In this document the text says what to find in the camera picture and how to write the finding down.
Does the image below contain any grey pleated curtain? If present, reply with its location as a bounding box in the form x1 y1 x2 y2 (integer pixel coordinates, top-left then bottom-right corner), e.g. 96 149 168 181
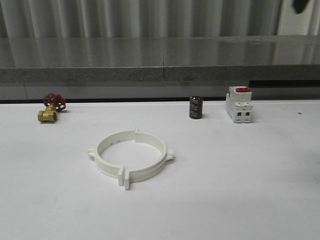
0 0 282 38

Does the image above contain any white half pipe clamp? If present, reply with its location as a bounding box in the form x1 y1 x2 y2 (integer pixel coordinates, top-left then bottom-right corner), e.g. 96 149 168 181
87 128 139 186
123 130 175 190

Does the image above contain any brass valve red handwheel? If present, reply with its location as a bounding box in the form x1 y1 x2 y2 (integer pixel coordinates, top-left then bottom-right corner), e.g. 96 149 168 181
37 93 66 123

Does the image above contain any black cylindrical capacitor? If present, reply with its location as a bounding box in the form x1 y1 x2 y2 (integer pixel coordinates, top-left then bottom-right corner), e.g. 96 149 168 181
189 96 203 120

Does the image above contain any white circuit breaker red switch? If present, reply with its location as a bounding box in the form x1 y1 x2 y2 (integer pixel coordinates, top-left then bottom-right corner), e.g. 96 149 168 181
225 86 253 124

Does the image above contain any grey stone counter ledge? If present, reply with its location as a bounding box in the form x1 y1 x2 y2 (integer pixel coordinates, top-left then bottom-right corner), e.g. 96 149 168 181
0 35 320 87

